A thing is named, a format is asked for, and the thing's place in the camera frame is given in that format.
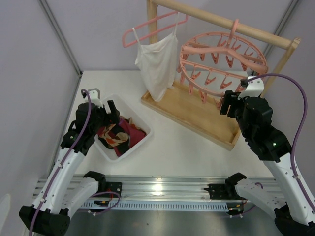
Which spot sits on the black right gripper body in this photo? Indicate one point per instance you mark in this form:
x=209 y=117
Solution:
x=230 y=105

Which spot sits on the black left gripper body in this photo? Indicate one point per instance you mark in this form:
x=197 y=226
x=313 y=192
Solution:
x=108 y=115

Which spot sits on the white plastic basket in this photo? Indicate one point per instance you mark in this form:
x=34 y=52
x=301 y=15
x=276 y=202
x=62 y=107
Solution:
x=126 y=111

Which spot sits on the pink round clip hanger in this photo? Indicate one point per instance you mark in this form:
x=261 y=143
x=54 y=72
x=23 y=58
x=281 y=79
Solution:
x=214 y=62

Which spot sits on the beige argyle sock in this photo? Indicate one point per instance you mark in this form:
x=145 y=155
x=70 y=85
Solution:
x=112 y=136

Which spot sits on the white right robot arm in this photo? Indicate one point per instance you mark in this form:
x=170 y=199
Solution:
x=294 y=215

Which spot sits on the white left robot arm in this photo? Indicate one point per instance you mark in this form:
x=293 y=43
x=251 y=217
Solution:
x=51 y=211

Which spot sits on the pink clothes hanger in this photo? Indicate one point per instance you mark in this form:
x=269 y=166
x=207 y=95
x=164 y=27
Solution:
x=155 y=31

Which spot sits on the wooden clothes rack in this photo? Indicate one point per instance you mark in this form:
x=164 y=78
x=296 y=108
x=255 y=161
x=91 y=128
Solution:
x=188 y=109

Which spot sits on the white camisole top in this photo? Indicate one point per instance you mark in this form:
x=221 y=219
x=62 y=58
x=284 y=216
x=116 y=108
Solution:
x=157 y=63

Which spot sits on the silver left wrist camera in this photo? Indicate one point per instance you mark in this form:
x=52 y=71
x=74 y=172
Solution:
x=94 y=94

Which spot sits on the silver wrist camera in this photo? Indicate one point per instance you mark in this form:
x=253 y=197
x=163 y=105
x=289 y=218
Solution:
x=252 y=88
x=94 y=94

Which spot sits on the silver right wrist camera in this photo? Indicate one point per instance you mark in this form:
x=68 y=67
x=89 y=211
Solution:
x=252 y=88

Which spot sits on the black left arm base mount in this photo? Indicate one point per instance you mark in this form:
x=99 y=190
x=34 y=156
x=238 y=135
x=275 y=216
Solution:
x=113 y=187

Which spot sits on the aluminium mounting rail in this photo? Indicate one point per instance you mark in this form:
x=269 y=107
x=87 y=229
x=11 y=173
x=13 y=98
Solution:
x=166 y=188

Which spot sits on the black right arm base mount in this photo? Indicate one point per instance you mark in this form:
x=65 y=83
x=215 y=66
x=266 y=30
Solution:
x=218 y=191

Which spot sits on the white slotted cable duct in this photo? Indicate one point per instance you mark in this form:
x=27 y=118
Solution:
x=162 y=205

